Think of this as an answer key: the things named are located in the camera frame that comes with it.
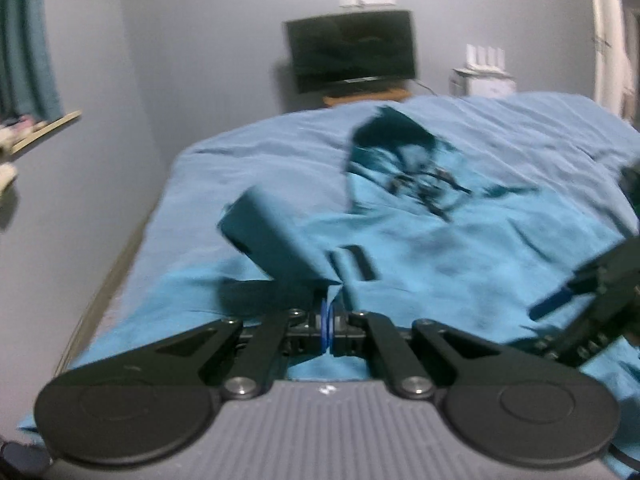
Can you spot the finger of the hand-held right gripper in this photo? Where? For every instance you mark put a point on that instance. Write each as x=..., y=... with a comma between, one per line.
x=585, y=335
x=552, y=302

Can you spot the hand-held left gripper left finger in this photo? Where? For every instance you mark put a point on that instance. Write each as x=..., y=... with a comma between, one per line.
x=325, y=324

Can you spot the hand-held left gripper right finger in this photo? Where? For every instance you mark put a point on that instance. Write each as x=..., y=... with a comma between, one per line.
x=345, y=335

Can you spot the teal hooded sweatshirt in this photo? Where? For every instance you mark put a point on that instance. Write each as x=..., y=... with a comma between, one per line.
x=425, y=260

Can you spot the white door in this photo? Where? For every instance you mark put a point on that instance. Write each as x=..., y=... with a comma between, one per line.
x=607, y=35

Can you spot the white storage cabinet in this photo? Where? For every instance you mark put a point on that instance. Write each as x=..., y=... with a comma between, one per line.
x=482, y=84

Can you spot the blue bed blanket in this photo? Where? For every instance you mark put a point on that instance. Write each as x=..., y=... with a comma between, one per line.
x=250, y=160

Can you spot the white router with antennas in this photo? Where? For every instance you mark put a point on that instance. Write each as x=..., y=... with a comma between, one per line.
x=485, y=60

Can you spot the wooden television stand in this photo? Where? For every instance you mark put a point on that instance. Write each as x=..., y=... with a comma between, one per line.
x=367, y=96

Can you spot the black flat television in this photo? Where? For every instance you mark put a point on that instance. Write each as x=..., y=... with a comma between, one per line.
x=350, y=50

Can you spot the small clutter on shelf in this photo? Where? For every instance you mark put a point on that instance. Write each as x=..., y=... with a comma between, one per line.
x=15, y=130

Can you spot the teal curtain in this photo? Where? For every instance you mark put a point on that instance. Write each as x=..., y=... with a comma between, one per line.
x=25, y=35

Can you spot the tan bed frame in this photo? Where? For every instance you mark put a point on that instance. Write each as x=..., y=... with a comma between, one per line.
x=107, y=280

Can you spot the wooden wall shelf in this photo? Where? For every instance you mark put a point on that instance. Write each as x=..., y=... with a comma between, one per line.
x=45, y=127

